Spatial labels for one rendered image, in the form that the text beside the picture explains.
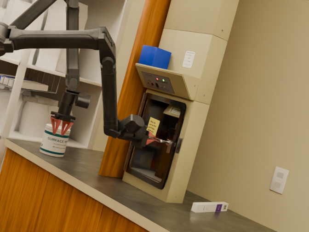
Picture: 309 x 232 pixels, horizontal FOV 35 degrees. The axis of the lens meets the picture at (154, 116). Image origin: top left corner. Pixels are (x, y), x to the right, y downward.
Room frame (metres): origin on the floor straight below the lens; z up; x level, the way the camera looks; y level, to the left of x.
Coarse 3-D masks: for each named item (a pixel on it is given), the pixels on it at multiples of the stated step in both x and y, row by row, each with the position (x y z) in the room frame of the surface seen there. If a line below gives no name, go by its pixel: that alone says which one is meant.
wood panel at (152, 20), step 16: (160, 0) 2.41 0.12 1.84; (144, 16) 2.36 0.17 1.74; (160, 16) 2.43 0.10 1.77; (144, 32) 2.38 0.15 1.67; (160, 32) 2.45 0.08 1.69; (128, 64) 2.38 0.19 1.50; (128, 80) 2.36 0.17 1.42; (128, 96) 2.38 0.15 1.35; (128, 112) 2.40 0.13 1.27; (112, 144) 2.37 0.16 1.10; (128, 144) 2.44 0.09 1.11; (112, 160) 2.39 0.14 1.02; (112, 176) 2.41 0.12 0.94
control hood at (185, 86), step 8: (136, 64) 2.30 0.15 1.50; (152, 72) 2.23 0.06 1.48; (160, 72) 2.18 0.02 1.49; (168, 72) 2.14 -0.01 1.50; (176, 72) 2.10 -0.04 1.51; (144, 80) 2.32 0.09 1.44; (176, 80) 2.13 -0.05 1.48; (184, 80) 2.09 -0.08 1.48; (192, 80) 2.12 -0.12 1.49; (152, 88) 2.32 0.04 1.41; (176, 88) 2.17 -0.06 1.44; (184, 88) 2.12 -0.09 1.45; (192, 88) 2.13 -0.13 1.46; (184, 96) 2.16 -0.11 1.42; (192, 96) 2.14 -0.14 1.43
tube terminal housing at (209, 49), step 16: (176, 32) 2.32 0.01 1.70; (192, 32) 2.24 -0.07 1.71; (160, 48) 2.37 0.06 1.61; (176, 48) 2.30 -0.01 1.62; (192, 48) 2.22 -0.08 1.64; (208, 48) 2.16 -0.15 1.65; (224, 48) 2.23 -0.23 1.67; (176, 64) 2.28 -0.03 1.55; (192, 64) 2.21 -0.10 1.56; (208, 64) 2.17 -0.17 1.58; (208, 80) 2.19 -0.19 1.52; (176, 96) 2.24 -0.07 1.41; (208, 96) 2.21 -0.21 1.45; (192, 112) 2.16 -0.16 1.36; (192, 128) 2.18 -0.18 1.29; (192, 144) 2.20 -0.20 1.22; (176, 160) 2.16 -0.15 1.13; (192, 160) 2.22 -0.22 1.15; (128, 176) 2.36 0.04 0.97; (176, 176) 2.17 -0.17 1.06; (160, 192) 2.19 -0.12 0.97; (176, 192) 2.19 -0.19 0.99
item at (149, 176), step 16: (160, 96) 2.28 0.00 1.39; (144, 112) 2.34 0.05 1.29; (160, 112) 2.25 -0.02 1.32; (176, 112) 2.17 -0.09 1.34; (160, 128) 2.23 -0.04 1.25; (176, 128) 2.15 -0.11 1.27; (160, 144) 2.21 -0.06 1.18; (144, 160) 2.27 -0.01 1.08; (160, 160) 2.18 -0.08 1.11; (144, 176) 2.24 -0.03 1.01; (160, 176) 2.16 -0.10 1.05
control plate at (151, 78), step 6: (144, 72) 2.28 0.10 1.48; (144, 78) 2.31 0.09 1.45; (150, 78) 2.27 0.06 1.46; (162, 78) 2.20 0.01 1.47; (168, 78) 2.16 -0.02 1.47; (150, 84) 2.30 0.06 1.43; (162, 84) 2.23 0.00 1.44; (168, 84) 2.19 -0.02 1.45; (162, 90) 2.26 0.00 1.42; (168, 90) 2.22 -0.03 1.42
